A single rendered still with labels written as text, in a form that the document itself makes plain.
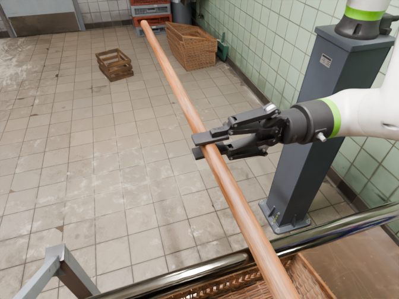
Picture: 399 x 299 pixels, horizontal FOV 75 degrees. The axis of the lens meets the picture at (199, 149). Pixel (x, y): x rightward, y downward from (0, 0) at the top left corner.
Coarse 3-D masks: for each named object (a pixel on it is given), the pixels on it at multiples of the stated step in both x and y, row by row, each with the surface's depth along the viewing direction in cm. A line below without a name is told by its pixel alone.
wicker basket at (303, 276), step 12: (288, 264) 90; (300, 264) 83; (240, 276) 83; (252, 276) 88; (300, 276) 85; (312, 276) 78; (204, 288) 79; (216, 288) 84; (228, 288) 87; (240, 288) 88; (252, 288) 88; (300, 288) 86; (312, 288) 79; (324, 288) 72
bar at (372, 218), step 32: (320, 224) 42; (352, 224) 41; (64, 256) 60; (224, 256) 37; (288, 256) 39; (32, 288) 45; (96, 288) 81; (128, 288) 34; (160, 288) 34; (192, 288) 36
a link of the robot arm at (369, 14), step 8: (352, 0) 87; (360, 0) 85; (368, 0) 83; (376, 0) 83; (384, 0) 83; (352, 8) 88; (360, 8) 86; (368, 8) 85; (376, 8) 84; (384, 8) 85; (352, 16) 89; (360, 16) 87; (368, 16) 86; (376, 16) 86
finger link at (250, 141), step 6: (246, 138) 56; (252, 138) 55; (270, 138) 55; (228, 144) 55; (234, 144) 55; (240, 144) 55; (246, 144) 55; (252, 144) 55; (258, 144) 55; (264, 144) 55; (228, 150) 54; (234, 150) 54; (240, 150) 55; (228, 156) 54
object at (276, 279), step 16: (144, 32) 100; (160, 48) 85; (160, 64) 78; (176, 80) 69; (176, 96) 65; (192, 112) 58; (192, 128) 55; (208, 144) 50; (208, 160) 48; (224, 176) 44; (224, 192) 43; (240, 192) 42; (240, 208) 39; (240, 224) 38; (256, 224) 37; (256, 240) 36; (256, 256) 35; (272, 256) 34; (272, 272) 32; (272, 288) 32; (288, 288) 31
